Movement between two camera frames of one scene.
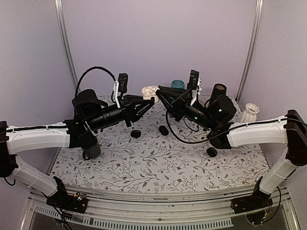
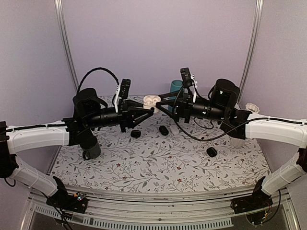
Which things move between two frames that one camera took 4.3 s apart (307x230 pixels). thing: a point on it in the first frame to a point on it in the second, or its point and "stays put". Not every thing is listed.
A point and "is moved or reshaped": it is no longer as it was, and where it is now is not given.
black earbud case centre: x=163 y=130 stays put
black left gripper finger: x=134 y=99 to x=129 y=103
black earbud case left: x=135 y=133 stays put
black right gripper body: x=181 y=110 stays put
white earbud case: x=149 y=91 is moved or reshaped
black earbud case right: x=211 y=152 stays put
